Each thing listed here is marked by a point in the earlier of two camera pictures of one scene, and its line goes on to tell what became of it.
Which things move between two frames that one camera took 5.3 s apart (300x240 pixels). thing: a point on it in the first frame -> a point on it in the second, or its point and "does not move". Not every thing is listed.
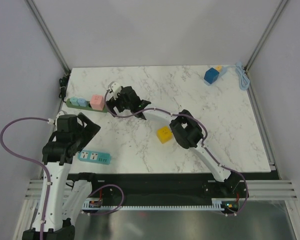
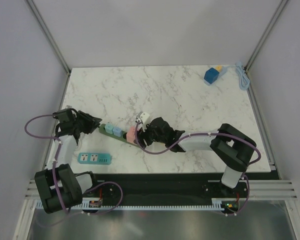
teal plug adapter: [74, 101] -> [108, 127]
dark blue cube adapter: [211, 75] does not move
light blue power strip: [222, 73] does not move
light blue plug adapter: [82, 102] -> [117, 131]
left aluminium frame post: [49, 37] does not move
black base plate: [164, 189] does not move
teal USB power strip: [95, 157] does not move
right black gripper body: [119, 104] -> [150, 136]
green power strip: [88, 106] -> [123, 137]
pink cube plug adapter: [97, 102] -> [131, 135]
